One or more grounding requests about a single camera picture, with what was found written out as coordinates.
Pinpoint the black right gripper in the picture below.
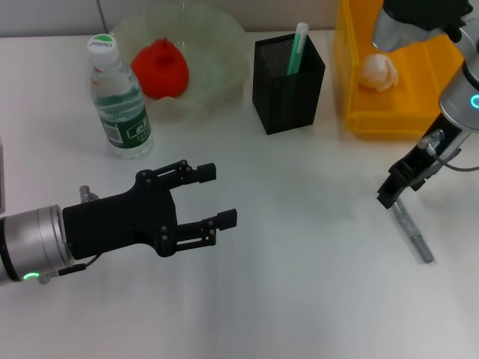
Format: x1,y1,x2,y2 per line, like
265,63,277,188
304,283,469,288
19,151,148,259
376,114,472,209

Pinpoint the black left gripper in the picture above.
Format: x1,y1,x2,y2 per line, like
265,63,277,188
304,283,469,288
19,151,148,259
62,159,240,261

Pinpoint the grey marker pen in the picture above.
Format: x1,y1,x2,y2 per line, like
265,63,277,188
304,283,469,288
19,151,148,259
391,200,435,264

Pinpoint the white paper ball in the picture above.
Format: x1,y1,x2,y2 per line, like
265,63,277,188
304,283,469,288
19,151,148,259
359,53,400,93

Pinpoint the clear green-label water bottle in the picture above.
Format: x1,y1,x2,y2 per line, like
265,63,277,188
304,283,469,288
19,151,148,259
86,32,154,159

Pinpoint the red orange fruit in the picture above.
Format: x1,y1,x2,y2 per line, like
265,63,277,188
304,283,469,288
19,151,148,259
130,37,189,100

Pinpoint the green toothbrush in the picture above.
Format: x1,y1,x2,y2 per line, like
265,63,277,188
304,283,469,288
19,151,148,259
287,22,310,76

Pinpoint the black mesh pen holder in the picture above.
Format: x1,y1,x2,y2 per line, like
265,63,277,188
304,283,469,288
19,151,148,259
252,32,326,135

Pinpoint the translucent wavy fruit plate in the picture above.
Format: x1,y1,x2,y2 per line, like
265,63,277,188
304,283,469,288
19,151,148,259
108,1,250,120

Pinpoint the yellow plastic storage bin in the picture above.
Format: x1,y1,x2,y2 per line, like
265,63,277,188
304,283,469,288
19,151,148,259
334,0,469,141

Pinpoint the left gripper cable with plug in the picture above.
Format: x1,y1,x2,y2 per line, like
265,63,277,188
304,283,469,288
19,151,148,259
40,254,102,285

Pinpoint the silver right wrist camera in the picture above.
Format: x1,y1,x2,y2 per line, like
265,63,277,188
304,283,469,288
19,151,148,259
372,0,475,52

